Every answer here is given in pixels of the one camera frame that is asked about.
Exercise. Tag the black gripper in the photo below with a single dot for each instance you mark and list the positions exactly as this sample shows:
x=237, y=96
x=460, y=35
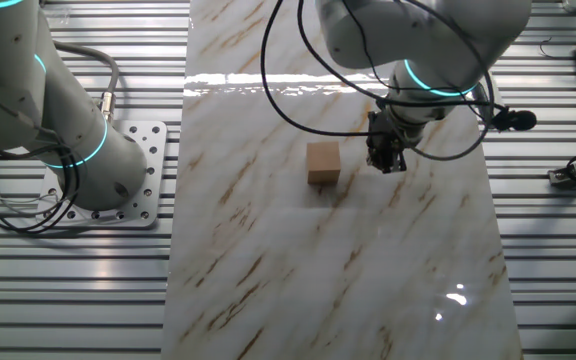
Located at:
x=385, y=132

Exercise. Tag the small wooden block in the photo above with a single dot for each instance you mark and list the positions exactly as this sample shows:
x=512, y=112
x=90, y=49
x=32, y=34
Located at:
x=323, y=162

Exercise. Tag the white Flexiv robot arm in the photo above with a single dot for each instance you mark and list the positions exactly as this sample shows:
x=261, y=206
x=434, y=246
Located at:
x=418, y=30

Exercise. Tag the white marble pattern sheet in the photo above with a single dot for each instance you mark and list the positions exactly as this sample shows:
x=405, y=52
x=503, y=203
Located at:
x=318, y=260

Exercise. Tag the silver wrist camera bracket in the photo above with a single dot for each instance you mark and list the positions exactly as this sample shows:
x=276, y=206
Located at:
x=483, y=97

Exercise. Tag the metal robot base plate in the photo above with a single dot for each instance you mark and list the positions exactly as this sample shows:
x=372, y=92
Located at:
x=153, y=150

